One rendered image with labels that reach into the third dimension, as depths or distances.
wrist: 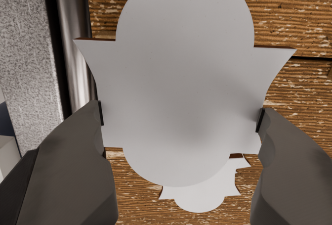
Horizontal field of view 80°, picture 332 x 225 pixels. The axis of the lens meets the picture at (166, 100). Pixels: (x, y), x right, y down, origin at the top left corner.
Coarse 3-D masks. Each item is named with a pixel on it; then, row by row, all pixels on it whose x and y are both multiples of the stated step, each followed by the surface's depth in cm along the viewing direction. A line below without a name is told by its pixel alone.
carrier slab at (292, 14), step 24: (96, 0) 21; (120, 0) 21; (264, 0) 20; (288, 0) 20; (312, 0) 20; (96, 24) 22; (264, 24) 22; (288, 24) 21; (312, 24) 21; (312, 48) 22
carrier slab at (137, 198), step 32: (288, 64) 23; (320, 64) 23; (288, 96) 25; (320, 96) 25; (320, 128) 27; (256, 160) 30; (128, 192) 34; (128, 224) 38; (160, 224) 38; (192, 224) 37; (224, 224) 37
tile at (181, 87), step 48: (144, 0) 10; (192, 0) 10; (240, 0) 10; (96, 48) 11; (144, 48) 11; (192, 48) 11; (240, 48) 11; (288, 48) 11; (144, 96) 12; (192, 96) 12; (240, 96) 12; (144, 144) 14; (192, 144) 13; (240, 144) 13
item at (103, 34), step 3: (102, 30) 22; (105, 30) 22; (99, 33) 21; (102, 33) 21; (105, 33) 21; (108, 33) 21; (111, 33) 21; (114, 33) 21; (96, 36) 20; (99, 36) 20; (102, 36) 20; (105, 36) 20; (108, 36) 20; (111, 36) 20; (114, 36) 20
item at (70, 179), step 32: (64, 128) 9; (96, 128) 9; (64, 160) 7; (96, 160) 7; (32, 192) 6; (64, 192) 6; (96, 192) 6; (32, 224) 5; (64, 224) 5; (96, 224) 6
